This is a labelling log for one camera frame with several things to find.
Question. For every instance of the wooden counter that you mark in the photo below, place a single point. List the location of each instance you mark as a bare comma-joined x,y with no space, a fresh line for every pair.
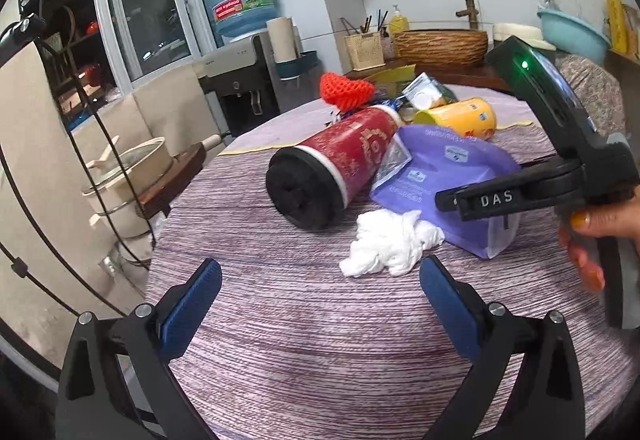
465,73

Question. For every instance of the purple striped tablecloth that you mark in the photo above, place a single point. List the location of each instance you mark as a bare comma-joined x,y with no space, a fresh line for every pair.
300,320

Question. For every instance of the red canister with black lid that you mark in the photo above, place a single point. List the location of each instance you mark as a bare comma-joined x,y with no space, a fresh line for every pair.
350,155

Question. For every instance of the grey water dispenser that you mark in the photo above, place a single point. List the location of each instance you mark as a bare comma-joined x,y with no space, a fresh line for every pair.
235,70

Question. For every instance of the white framed window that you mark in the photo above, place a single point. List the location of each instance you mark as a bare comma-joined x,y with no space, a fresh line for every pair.
145,20

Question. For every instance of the yellow paper cup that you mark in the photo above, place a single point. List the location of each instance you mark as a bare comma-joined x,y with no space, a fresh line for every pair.
460,118

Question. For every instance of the dark chopsticks bundle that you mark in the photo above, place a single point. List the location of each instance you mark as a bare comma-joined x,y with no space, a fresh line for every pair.
367,23

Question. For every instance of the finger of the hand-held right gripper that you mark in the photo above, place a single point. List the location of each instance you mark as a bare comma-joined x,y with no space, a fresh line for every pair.
490,200

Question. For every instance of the teal towel holder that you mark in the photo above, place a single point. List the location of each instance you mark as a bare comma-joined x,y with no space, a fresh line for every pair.
300,65

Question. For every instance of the beige cabinet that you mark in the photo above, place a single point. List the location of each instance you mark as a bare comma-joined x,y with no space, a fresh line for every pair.
165,110

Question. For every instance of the yellow plastic roll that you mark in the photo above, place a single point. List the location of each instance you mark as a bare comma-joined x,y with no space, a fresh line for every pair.
614,15

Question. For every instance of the beige pot with glass lid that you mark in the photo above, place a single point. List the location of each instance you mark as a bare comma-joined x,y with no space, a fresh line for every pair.
130,170

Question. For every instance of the dark wooden board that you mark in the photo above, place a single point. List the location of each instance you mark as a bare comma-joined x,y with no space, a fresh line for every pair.
180,170

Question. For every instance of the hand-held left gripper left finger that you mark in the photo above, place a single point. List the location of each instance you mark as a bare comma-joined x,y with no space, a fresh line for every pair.
192,300

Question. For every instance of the blue foil snack bag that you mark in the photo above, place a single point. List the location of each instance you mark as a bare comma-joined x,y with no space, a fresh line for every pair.
390,102

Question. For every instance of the light blue plastic basin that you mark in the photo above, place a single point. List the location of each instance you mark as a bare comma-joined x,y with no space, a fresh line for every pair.
575,28

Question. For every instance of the yellow cardboard box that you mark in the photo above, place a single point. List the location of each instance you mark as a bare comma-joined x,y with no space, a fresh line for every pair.
392,78

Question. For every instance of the white tissue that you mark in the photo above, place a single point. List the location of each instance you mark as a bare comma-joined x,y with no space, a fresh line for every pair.
390,240

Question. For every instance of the cream lidded pot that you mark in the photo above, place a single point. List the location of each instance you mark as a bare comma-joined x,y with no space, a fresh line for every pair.
515,31

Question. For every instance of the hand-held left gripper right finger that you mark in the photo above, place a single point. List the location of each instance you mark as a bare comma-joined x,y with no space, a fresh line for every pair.
447,305

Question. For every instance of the beige woven utensil holder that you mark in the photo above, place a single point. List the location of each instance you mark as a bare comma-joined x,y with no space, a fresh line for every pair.
364,51

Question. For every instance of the red foam fruit net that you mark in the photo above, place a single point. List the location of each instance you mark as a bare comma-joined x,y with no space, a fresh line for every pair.
345,93

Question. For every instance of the person's right hand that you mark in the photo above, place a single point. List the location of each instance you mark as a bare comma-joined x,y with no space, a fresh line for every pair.
615,220

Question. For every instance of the white paper towel roll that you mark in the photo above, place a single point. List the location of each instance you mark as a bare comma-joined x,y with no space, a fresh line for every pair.
282,40

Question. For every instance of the woven basket basin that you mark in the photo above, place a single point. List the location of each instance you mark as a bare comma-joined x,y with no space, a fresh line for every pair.
440,48

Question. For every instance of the black metal bracket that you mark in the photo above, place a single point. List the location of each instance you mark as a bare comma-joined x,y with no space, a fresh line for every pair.
25,28

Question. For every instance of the small clear snack packet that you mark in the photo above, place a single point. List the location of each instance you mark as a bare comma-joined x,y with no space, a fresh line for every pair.
422,95

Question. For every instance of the floral cloth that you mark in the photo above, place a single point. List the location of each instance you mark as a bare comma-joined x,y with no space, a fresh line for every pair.
595,90

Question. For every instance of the purple plastic pouch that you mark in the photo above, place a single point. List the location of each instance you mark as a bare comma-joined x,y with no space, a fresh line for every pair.
450,155

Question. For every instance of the bamboo faucet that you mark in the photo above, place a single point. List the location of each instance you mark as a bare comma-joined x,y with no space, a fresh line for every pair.
470,15

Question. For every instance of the yellow soap bottle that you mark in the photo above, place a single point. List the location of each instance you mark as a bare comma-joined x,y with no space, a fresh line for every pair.
398,24

